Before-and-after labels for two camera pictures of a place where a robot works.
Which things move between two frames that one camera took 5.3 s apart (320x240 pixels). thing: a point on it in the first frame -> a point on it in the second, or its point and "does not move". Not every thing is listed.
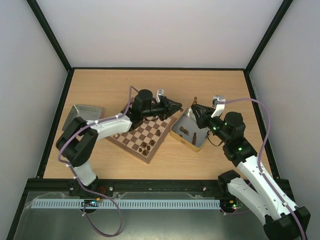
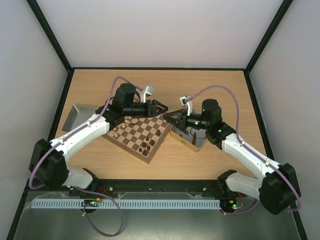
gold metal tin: [188, 131] does not move
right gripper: [206, 119] -> [181, 120]
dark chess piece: [158, 133] does not move
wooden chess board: [144, 142] does not move
